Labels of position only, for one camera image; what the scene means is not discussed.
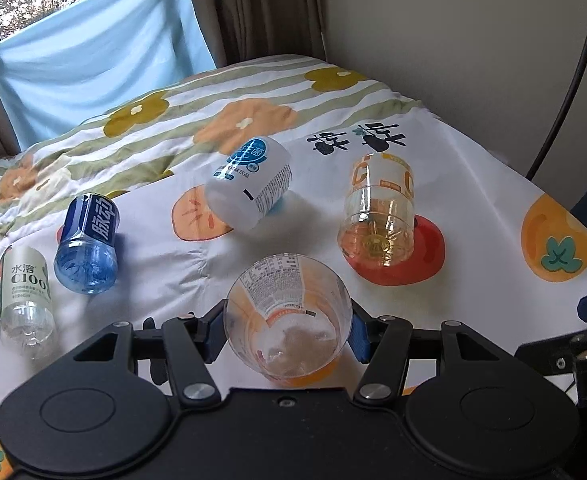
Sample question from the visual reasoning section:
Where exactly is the clear orange C cup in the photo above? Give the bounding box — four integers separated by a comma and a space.
337, 153, 415, 270

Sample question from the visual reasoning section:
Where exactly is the blue plastic cup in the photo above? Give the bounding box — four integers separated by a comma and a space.
54, 193, 119, 295

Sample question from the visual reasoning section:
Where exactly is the clear green C100 cup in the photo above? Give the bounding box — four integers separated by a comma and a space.
0, 245, 56, 360

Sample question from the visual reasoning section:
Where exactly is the white blue label cup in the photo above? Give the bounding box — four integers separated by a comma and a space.
205, 136, 292, 231

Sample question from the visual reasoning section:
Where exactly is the white persimmon print cloth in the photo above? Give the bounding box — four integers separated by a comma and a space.
0, 108, 587, 479

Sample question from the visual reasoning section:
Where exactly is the floral striped bed quilt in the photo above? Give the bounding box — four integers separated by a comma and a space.
0, 55, 423, 245

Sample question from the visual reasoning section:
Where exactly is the light blue window cloth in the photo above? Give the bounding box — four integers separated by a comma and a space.
0, 0, 214, 148

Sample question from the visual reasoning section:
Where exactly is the brown right curtain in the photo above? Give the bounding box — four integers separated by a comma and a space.
192, 0, 326, 67

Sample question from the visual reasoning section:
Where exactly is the black cable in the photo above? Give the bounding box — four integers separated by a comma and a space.
525, 0, 587, 181

